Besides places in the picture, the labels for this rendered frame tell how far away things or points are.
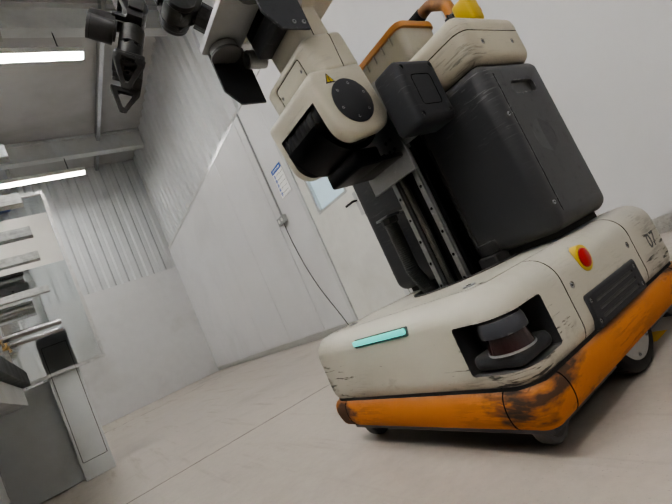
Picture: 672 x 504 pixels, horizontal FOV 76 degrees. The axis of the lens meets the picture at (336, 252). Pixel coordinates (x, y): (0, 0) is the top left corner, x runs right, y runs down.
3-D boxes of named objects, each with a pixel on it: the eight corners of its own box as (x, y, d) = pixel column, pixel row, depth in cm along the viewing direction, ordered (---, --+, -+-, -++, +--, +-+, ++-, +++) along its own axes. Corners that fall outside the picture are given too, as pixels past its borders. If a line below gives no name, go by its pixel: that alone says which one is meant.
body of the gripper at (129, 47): (113, 54, 98) (116, 28, 100) (111, 81, 106) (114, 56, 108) (144, 63, 101) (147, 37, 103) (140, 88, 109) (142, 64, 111)
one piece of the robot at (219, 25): (278, 103, 113) (245, 32, 115) (328, 25, 90) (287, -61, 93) (222, 109, 104) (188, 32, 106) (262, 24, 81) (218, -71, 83)
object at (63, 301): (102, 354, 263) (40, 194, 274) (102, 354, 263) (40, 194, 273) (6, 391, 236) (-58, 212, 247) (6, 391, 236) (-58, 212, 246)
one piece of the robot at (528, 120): (466, 301, 144) (362, 85, 152) (641, 250, 99) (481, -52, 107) (398, 342, 125) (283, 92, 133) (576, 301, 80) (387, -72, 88)
